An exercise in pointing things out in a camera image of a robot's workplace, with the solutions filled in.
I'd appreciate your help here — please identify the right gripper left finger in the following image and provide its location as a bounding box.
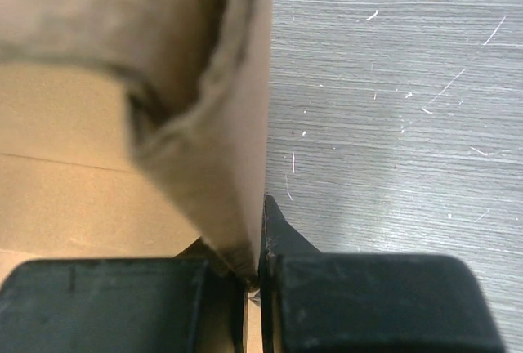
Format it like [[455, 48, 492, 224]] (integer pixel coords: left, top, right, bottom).
[[1, 258, 245, 352]]

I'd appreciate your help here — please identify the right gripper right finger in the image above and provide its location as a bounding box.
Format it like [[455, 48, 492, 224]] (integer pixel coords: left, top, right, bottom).
[[259, 195, 506, 352]]

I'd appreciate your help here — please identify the cardboard box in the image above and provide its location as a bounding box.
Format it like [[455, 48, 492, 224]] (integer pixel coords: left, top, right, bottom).
[[1, 0, 273, 351]]

